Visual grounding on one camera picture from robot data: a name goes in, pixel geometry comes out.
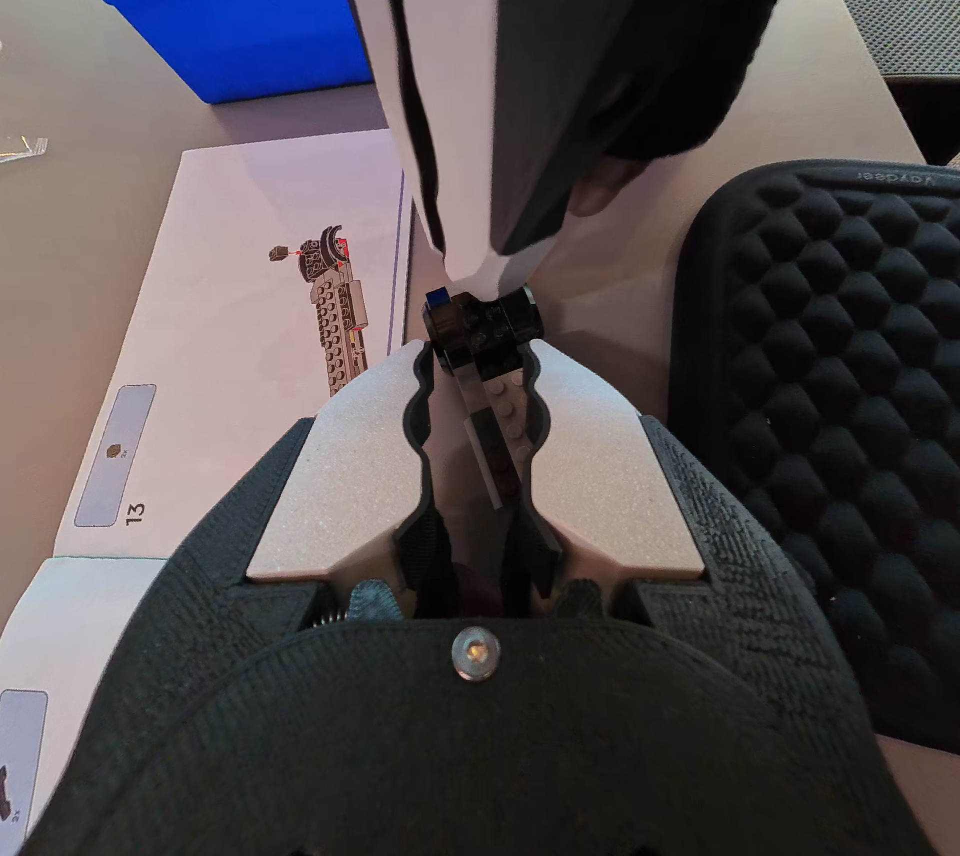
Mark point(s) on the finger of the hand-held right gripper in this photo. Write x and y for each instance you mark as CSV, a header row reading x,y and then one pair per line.
x,y
472,120
391,68

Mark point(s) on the grey mesh chair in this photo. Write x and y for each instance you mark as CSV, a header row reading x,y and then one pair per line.
x,y
900,23

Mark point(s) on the grey and black lego assembly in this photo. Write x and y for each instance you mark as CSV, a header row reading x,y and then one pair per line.
x,y
510,413

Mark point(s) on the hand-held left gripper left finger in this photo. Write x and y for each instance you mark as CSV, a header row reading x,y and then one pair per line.
x,y
337,481

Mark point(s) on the clear plastic bag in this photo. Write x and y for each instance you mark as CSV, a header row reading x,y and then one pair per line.
x,y
22,149

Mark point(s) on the open lego instruction booklet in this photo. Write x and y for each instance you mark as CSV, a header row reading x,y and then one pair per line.
x,y
225,233

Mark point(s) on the black honeycomb cushion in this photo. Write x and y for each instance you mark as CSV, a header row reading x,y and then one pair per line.
x,y
825,421

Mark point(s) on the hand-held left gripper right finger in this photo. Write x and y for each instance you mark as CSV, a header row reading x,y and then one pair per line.
x,y
615,488

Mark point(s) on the person's right hand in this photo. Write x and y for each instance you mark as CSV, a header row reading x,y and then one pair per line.
x,y
604,188

